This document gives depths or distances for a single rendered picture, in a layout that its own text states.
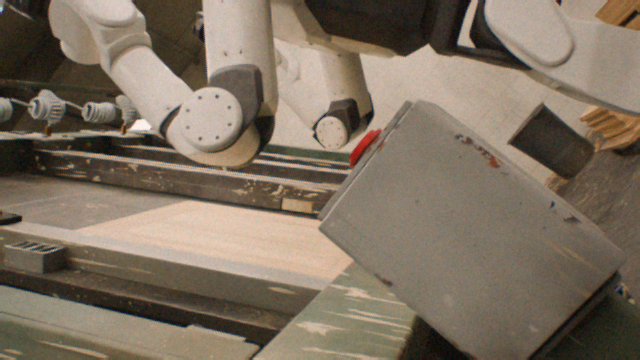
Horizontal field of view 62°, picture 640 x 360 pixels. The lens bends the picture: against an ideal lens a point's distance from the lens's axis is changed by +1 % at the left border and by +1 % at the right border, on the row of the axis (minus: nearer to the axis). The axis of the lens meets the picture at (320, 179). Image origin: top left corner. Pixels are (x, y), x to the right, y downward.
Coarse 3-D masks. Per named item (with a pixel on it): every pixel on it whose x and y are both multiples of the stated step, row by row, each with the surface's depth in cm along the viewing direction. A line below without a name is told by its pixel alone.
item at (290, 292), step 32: (32, 224) 85; (64, 256) 78; (96, 256) 77; (128, 256) 75; (160, 256) 74; (192, 256) 75; (192, 288) 72; (224, 288) 71; (256, 288) 69; (288, 288) 68; (320, 288) 67
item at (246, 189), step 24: (48, 96) 153; (48, 144) 152; (48, 168) 152; (72, 168) 150; (96, 168) 147; (120, 168) 145; (144, 168) 142; (168, 168) 140; (192, 168) 142; (168, 192) 141; (192, 192) 139; (216, 192) 136; (240, 192) 134; (264, 192) 132; (288, 192) 130; (312, 192) 128
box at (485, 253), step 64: (384, 128) 37; (448, 128) 35; (384, 192) 37; (448, 192) 36; (512, 192) 34; (384, 256) 38; (448, 256) 36; (512, 256) 35; (576, 256) 34; (448, 320) 37; (512, 320) 35; (576, 320) 35
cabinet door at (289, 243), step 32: (96, 224) 96; (128, 224) 98; (160, 224) 102; (192, 224) 104; (224, 224) 106; (256, 224) 108; (288, 224) 111; (224, 256) 84; (256, 256) 85; (288, 256) 88; (320, 256) 89
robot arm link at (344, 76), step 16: (320, 64) 118; (336, 64) 115; (352, 64) 115; (336, 80) 116; (352, 80) 116; (336, 96) 118; (352, 96) 117; (368, 96) 119; (336, 112) 117; (352, 112) 116; (368, 112) 125; (320, 128) 120; (336, 128) 118; (352, 128) 117; (336, 144) 119
